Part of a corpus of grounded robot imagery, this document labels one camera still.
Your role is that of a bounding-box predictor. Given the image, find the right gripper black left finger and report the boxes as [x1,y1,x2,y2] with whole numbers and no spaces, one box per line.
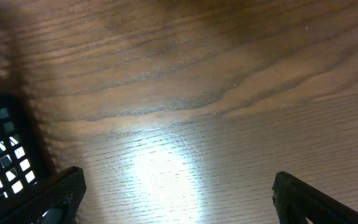
[0,166,86,224]

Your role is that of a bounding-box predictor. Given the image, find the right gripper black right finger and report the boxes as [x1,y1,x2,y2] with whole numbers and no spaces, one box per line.
[272,171,358,224]

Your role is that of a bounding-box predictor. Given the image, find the black plastic basket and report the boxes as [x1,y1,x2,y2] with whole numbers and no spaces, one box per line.
[0,95,54,224]

